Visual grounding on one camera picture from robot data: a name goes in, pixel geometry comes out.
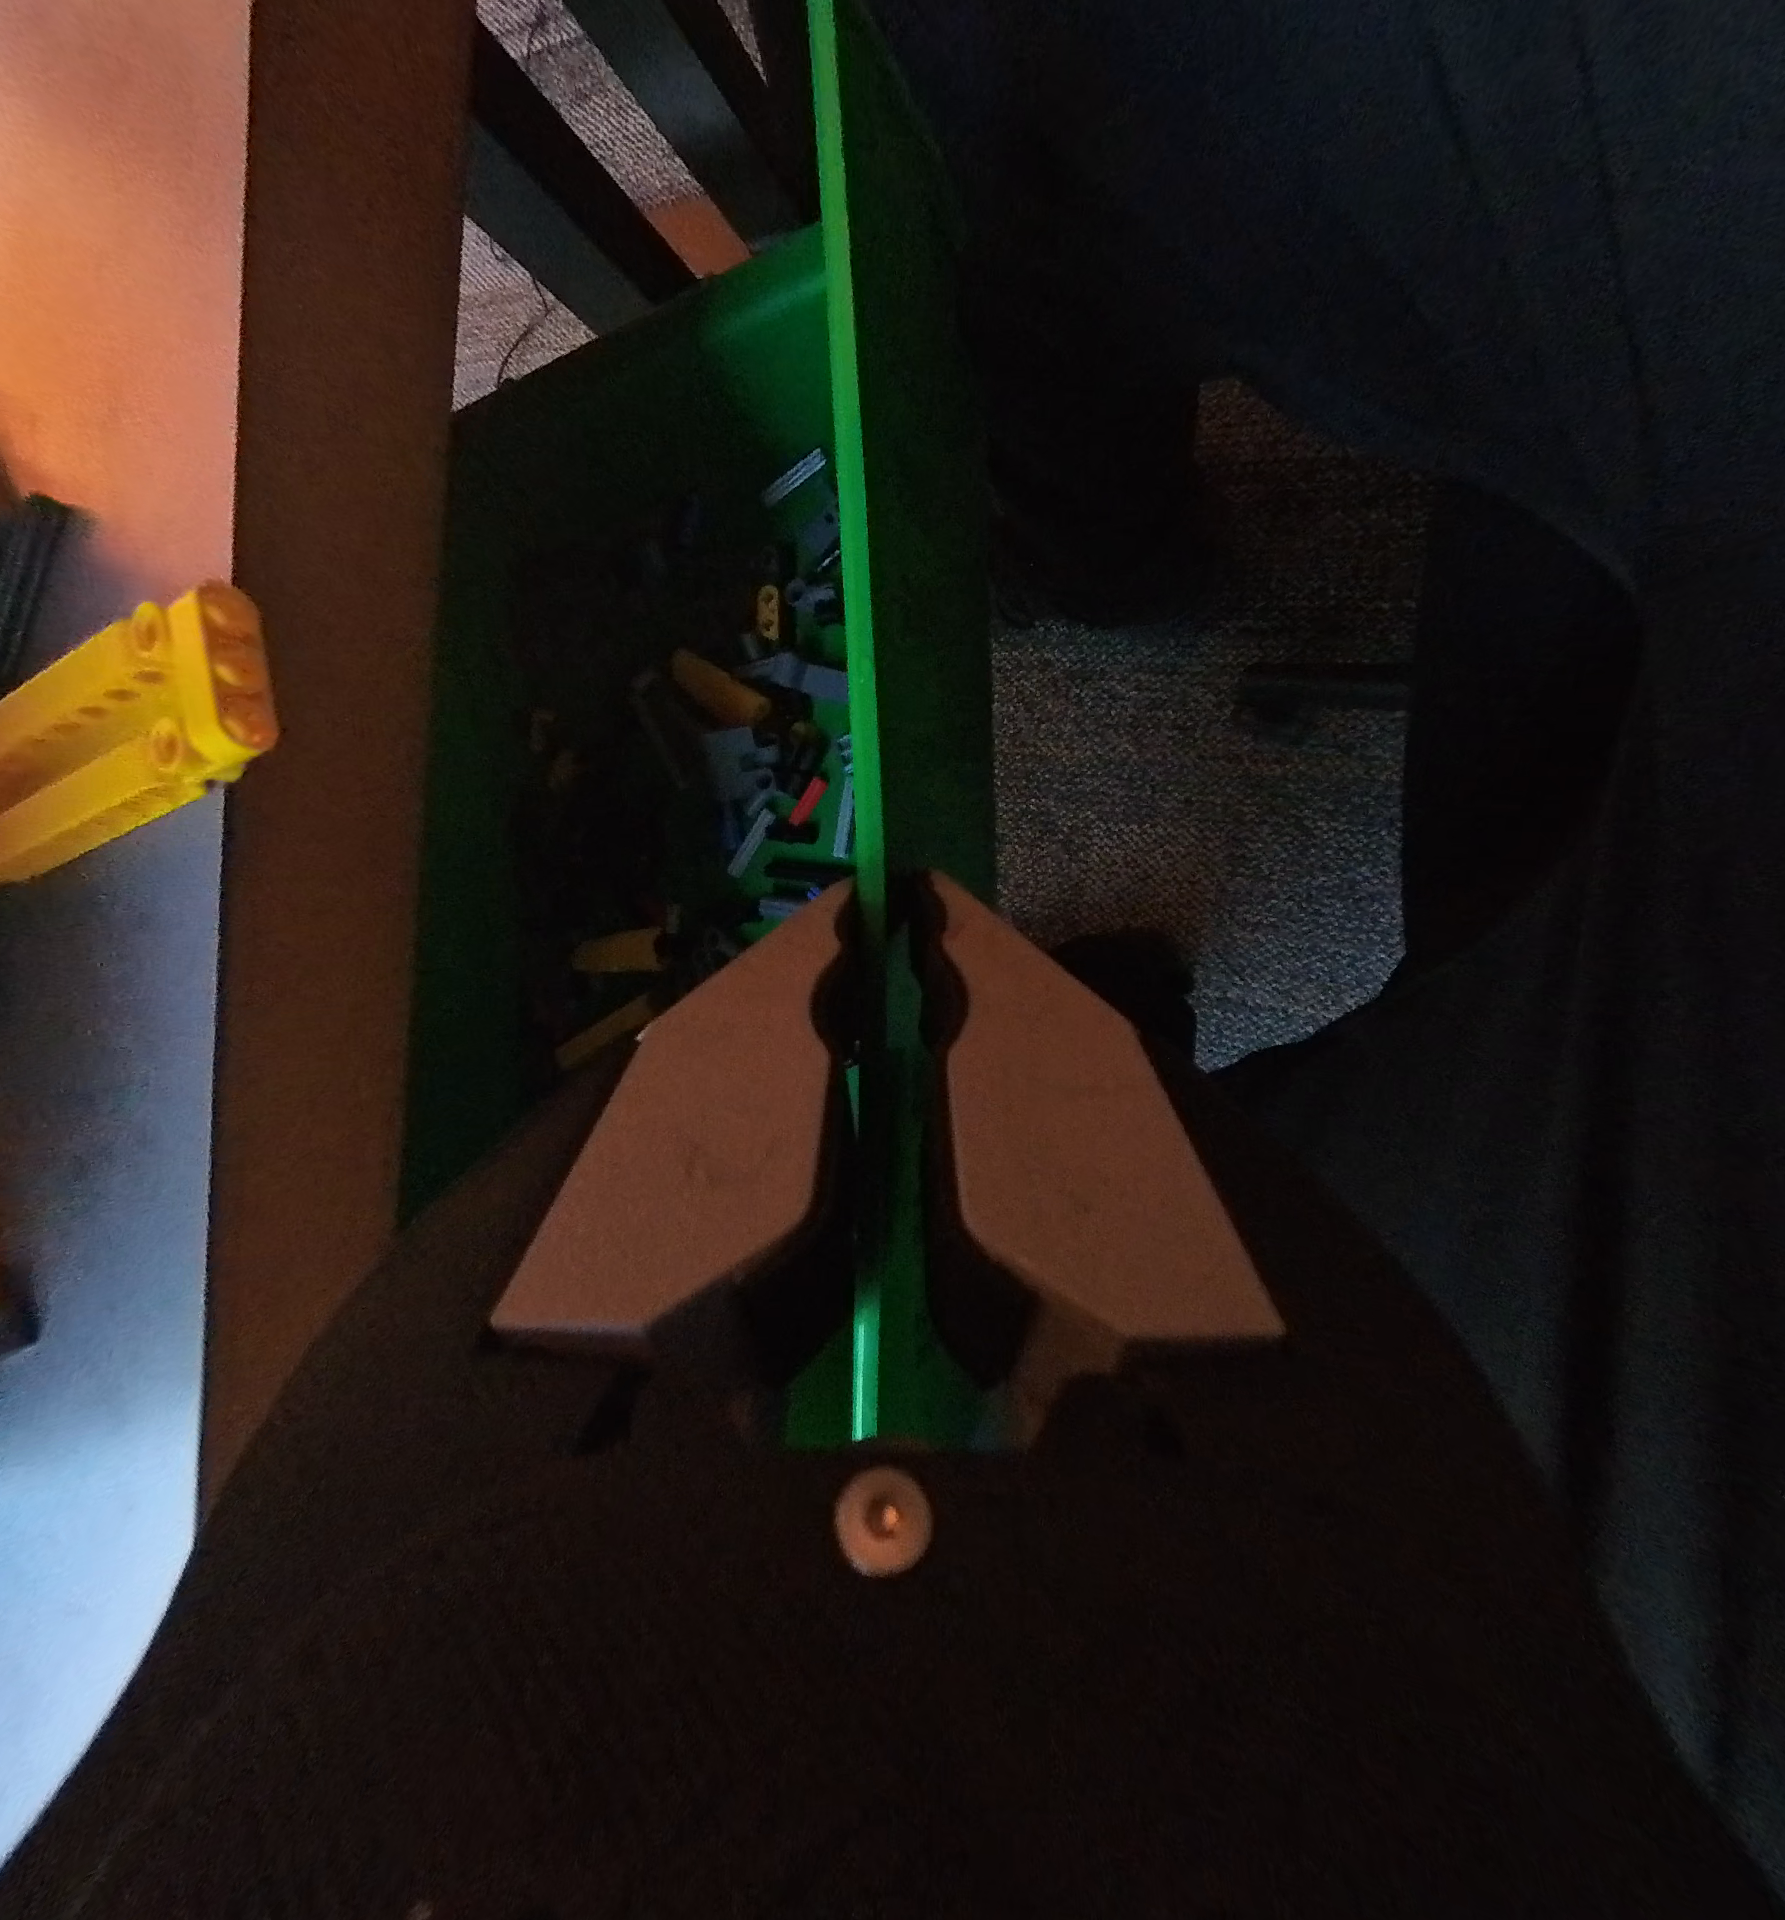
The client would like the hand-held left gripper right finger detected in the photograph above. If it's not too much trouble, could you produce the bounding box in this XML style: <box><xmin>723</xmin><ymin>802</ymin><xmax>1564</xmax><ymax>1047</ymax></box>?
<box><xmin>903</xmin><ymin>872</ymin><xmax>1288</xmax><ymax>1444</ymax></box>

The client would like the green plastic storage box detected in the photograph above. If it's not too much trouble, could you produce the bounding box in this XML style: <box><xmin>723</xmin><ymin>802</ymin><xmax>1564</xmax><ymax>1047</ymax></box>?
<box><xmin>396</xmin><ymin>0</ymin><xmax>1002</xmax><ymax>1461</ymax></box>

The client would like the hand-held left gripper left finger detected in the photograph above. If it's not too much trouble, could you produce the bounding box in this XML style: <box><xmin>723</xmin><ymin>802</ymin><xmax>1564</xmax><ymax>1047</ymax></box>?
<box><xmin>489</xmin><ymin>875</ymin><xmax>867</xmax><ymax>1395</ymax></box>

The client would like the pile of toy building pieces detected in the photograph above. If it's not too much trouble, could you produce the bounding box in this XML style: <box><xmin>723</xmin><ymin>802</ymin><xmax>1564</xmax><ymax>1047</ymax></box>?
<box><xmin>529</xmin><ymin>449</ymin><xmax>857</xmax><ymax>1071</ymax></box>

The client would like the yellow long building brick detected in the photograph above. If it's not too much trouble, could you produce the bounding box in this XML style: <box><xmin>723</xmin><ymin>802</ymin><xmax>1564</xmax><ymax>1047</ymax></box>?
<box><xmin>0</xmin><ymin>579</ymin><xmax>284</xmax><ymax>898</ymax></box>

